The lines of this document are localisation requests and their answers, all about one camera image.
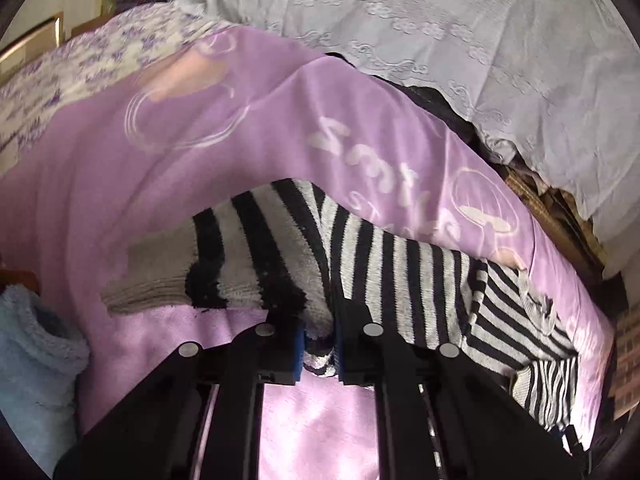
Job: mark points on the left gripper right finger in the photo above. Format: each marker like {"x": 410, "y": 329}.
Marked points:
{"x": 438, "y": 416}

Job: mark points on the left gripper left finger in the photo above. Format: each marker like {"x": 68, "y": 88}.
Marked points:
{"x": 197, "y": 415}

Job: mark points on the black white striped sweater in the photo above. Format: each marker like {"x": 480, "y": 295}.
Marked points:
{"x": 287, "y": 246}

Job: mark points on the light blue fluffy cloth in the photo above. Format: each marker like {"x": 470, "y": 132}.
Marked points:
{"x": 41, "y": 357}

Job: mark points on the brown woven mat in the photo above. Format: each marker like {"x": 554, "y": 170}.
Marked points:
{"x": 556, "y": 212}

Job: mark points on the purple smile bed sheet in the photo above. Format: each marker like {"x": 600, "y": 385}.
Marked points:
{"x": 237, "y": 109}

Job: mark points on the white lace bed cover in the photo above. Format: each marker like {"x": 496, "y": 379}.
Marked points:
{"x": 553, "y": 81}

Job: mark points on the purple floral bedding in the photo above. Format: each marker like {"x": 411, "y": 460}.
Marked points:
{"x": 88, "y": 64}

